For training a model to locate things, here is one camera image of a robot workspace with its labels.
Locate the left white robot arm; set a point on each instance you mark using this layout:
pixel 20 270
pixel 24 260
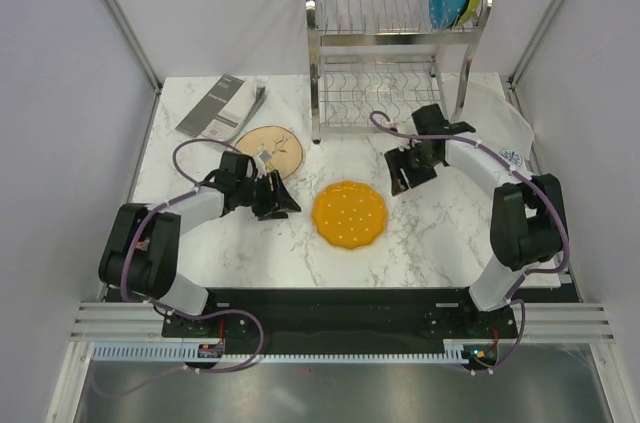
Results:
pixel 141 253

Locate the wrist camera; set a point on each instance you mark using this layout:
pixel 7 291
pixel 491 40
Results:
pixel 265 157
pixel 405 146

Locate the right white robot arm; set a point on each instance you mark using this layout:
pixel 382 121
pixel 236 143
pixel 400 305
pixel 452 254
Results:
pixel 528 220

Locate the white slotted cable duct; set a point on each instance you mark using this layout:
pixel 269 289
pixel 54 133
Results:
pixel 193 352

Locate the stainless steel dish rack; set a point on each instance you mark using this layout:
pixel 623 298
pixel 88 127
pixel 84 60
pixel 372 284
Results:
pixel 385 55

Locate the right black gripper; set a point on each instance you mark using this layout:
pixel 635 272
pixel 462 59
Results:
pixel 395 161

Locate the orange polka dot plate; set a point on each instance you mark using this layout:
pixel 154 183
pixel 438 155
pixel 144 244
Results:
pixel 349 215

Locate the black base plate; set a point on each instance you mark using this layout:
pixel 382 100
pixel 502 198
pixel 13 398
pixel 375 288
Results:
pixel 347 320

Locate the white cloth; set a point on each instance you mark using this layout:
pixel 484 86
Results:
pixel 496 121

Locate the grey spiral bound booklet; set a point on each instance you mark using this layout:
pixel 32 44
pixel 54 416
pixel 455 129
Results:
pixel 225 109

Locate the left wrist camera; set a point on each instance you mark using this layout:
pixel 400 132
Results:
pixel 265 157

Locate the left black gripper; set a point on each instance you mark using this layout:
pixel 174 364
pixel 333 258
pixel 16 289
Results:
pixel 277 202

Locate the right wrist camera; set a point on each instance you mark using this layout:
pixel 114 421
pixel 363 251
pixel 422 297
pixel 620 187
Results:
pixel 405 146

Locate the beige bird plate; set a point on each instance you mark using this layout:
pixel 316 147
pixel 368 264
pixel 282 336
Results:
pixel 282 144

